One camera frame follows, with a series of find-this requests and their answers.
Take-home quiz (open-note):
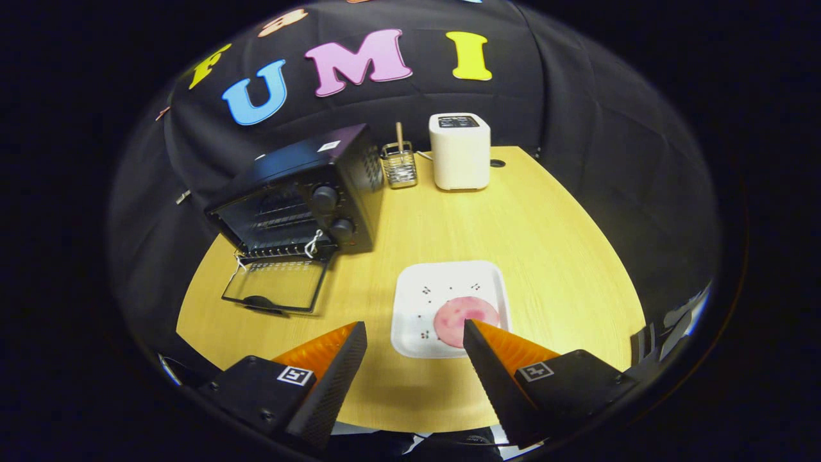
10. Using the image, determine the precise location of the white toaster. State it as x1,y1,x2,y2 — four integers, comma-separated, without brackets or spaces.
428,112,492,191

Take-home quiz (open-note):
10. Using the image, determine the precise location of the wire utensil holder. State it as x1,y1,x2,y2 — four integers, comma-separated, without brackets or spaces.
380,141,419,189

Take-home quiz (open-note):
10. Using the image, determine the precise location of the black backdrop cloth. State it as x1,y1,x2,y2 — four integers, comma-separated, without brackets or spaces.
109,0,719,360

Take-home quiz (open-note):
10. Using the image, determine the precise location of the person's dark clothing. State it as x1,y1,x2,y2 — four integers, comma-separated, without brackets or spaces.
324,429,504,462

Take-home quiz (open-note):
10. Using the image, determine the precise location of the black toaster oven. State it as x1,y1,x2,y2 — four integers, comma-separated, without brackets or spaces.
204,123,385,316

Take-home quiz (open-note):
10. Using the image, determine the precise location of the pink ham slice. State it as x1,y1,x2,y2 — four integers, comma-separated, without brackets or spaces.
434,296,500,348

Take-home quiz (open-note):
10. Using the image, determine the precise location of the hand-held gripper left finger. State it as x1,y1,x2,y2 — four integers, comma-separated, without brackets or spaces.
199,321,368,453

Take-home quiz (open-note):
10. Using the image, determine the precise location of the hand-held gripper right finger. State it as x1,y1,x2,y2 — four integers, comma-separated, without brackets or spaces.
463,319,639,448

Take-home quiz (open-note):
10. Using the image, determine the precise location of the white square plate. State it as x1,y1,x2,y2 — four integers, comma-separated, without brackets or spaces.
391,260,512,359

